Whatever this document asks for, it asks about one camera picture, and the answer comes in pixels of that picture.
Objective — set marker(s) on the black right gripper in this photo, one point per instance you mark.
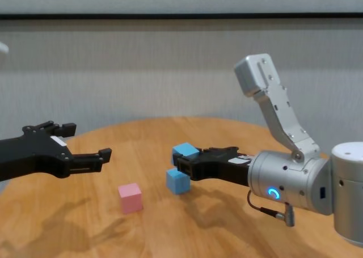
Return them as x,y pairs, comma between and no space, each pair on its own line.
224,167

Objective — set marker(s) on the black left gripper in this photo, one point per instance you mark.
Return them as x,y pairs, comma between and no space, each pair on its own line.
34,156

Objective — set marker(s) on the blue cube block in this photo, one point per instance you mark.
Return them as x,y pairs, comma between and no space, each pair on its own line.
184,148
177,184

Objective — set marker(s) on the pink cube block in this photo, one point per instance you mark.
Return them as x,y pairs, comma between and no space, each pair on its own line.
130,198

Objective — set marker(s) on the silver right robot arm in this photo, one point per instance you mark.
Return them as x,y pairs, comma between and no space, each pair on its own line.
297,178

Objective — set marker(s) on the black wall rail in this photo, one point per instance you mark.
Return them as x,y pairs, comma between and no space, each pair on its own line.
181,16

